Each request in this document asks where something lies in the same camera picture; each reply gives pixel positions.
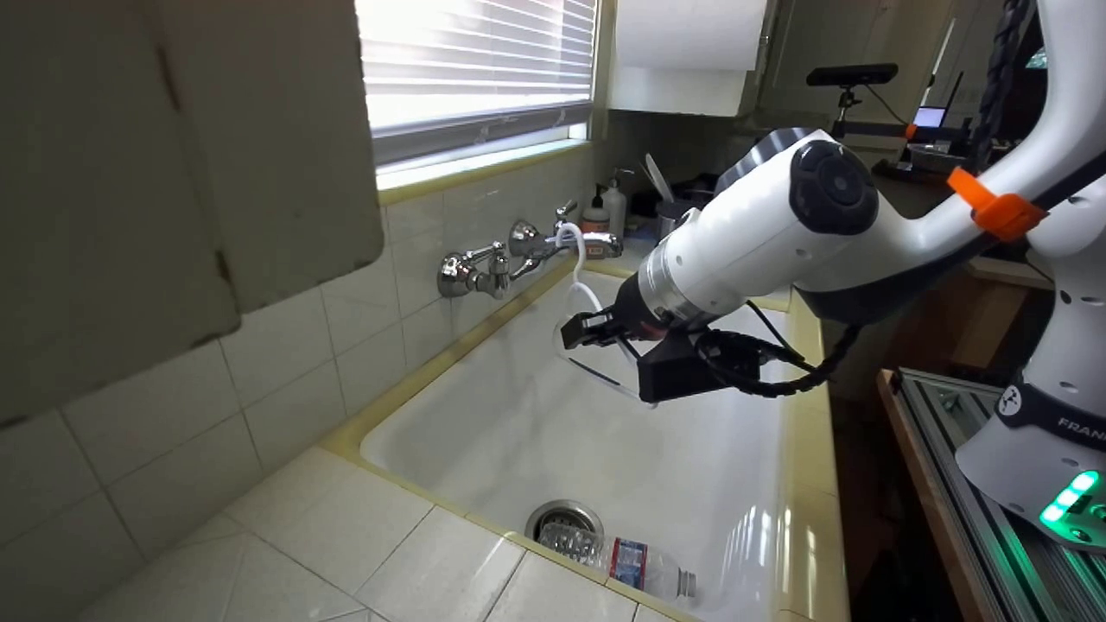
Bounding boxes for white ceramic sink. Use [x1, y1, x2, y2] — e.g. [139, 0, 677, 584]
[357, 266, 794, 622]

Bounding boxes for white upper cabinet right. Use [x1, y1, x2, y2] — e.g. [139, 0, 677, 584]
[608, 0, 770, 116]

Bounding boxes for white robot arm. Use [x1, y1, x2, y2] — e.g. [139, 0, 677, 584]
[559, 0, 1106, 551]

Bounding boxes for beige upper cabinet left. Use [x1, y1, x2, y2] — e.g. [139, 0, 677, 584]
[0, 0, 384, 426]

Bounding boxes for metal sink drain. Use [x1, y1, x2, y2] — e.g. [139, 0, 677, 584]
[527, 497, 604, 560]

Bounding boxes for chrome wall faucet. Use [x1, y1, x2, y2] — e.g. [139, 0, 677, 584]
[436, 201, 619, 298]

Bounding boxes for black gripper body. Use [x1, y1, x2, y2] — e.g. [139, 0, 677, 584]
[604, 281, 763, 403]

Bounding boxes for orange cable clamp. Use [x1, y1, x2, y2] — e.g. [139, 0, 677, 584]
[948, 167, 1043, 242]

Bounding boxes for white dish soap bottle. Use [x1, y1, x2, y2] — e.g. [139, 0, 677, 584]
[603, 179, 631, 248]

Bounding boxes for white window blinds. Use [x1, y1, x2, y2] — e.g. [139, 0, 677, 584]
[357, 0, 603, 167]

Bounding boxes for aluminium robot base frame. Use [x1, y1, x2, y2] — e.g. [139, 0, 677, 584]
[880, 368, 1106, 622]

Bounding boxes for camera on tripod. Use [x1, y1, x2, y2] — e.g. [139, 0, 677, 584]
[806, 61, 898, 116]

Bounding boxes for soap pump bottle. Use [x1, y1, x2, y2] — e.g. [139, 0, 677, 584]
[578, 186, 612, 260]

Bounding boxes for small plastic bottle in sink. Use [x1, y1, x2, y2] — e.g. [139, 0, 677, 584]
[604, 536, 700, 606]

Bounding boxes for clear plastic clothes hanger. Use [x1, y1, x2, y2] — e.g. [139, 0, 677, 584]
[549, 217, 651, 401]

